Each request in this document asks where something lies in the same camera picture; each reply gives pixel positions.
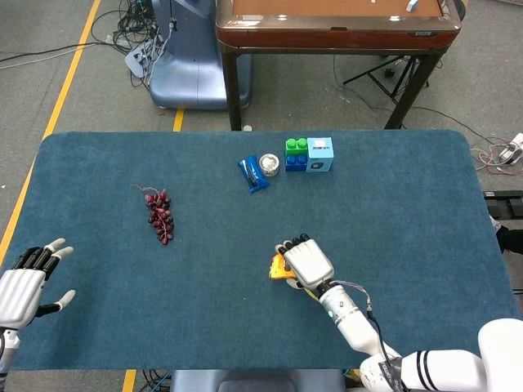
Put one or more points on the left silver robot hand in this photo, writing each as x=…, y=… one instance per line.
x=20, y=294

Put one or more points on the grey power strip with plugs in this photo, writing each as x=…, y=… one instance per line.
x=137, y=59

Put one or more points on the blue felt table cover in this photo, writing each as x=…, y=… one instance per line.
x=224, y=286

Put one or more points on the small silver tin can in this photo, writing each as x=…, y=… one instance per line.
x=269, y=164

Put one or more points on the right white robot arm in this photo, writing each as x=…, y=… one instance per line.
x=351, y=322

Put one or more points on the green toy building brick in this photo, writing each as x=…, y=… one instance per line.
x=296, y=148

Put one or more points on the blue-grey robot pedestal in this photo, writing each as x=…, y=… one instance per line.
x=192, y=73

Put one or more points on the blue snack packet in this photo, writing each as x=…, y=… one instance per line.
x=253, y=175

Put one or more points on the yellow green packet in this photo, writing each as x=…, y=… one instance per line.
x=353, y=375

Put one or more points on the black pedal device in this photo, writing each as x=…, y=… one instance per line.
x=504, y=206

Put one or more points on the blue-grey robot torso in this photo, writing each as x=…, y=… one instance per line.
x=253, y=381

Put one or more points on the dark red grape bunch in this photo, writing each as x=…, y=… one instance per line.
x=161, y=216

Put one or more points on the brown mahjong table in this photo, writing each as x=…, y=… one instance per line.
x=327, y=36

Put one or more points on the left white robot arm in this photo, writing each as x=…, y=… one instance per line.
x=8, y=347

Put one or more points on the blue toy building brick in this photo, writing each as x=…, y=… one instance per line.
x=295, y=164

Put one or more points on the single blue white mahjong tile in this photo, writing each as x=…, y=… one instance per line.
x=412, y=4

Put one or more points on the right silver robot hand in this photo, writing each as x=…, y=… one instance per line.
x=308, y=263

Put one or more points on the light blue cardboard box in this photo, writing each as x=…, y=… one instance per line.
x=320, y=155

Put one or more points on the black tripod stand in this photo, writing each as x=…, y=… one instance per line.
x=388, y=73

